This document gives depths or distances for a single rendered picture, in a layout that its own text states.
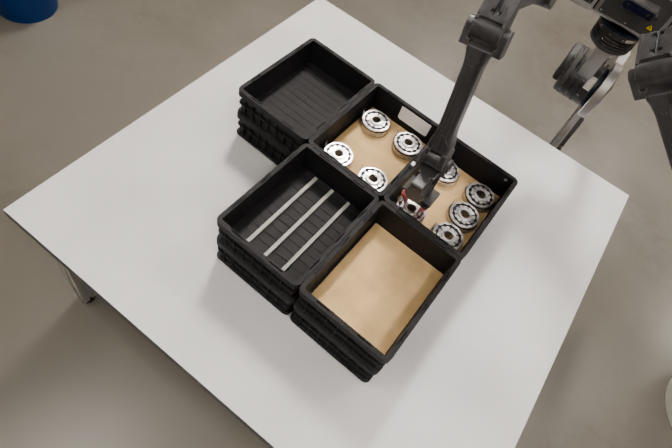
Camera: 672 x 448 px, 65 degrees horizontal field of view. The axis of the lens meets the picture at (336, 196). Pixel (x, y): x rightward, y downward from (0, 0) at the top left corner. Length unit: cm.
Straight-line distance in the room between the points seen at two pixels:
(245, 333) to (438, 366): 58
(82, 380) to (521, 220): 177
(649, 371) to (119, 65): 313
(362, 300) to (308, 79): 88
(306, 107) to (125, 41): 168
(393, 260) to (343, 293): 20
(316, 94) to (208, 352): 97
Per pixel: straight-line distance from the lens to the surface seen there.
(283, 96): 192
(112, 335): 236
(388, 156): 183
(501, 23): 130
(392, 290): 157
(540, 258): 202
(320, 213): 164
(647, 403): 296
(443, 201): 179
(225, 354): 157
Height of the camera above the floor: 220
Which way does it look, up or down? 55 degrees down
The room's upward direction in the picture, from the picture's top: 20 degrees clockwise
